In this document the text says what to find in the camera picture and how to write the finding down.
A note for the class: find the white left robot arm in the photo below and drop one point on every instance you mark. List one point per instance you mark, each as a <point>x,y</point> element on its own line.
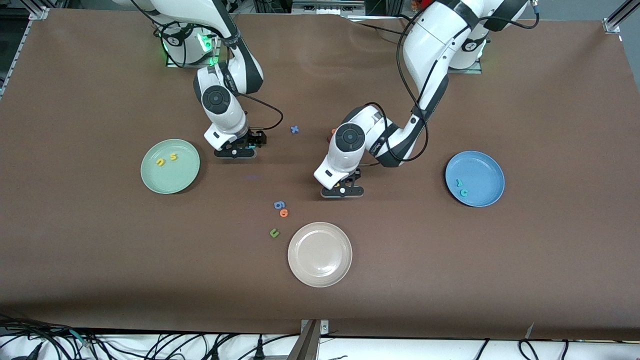
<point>435,40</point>

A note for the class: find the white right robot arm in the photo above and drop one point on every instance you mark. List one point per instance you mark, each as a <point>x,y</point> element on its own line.
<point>180,12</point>

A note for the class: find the light green plate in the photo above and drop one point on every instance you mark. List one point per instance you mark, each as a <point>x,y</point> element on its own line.
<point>175,175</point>

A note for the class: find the beige plate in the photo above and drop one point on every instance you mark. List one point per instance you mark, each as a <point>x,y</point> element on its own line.
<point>320,254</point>

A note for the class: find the brown paper table cover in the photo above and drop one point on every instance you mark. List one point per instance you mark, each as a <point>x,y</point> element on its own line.
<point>450,275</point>

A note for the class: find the blue plate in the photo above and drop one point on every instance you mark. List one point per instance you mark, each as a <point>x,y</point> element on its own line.
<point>480,170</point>

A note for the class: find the grey equipment box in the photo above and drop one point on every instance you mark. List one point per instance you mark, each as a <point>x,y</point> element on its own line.
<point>325,6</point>

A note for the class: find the red box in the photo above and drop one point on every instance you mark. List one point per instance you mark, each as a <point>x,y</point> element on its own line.
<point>426,4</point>

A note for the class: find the metal corner bracket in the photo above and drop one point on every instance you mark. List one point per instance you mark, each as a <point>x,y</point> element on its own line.
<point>325,327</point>

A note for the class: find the aluminium frame beam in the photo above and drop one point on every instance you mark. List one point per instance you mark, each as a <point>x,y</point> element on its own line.
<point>305,347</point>

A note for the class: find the aluminium frame corner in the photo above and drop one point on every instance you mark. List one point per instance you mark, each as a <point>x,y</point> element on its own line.
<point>39,13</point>
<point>612,25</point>

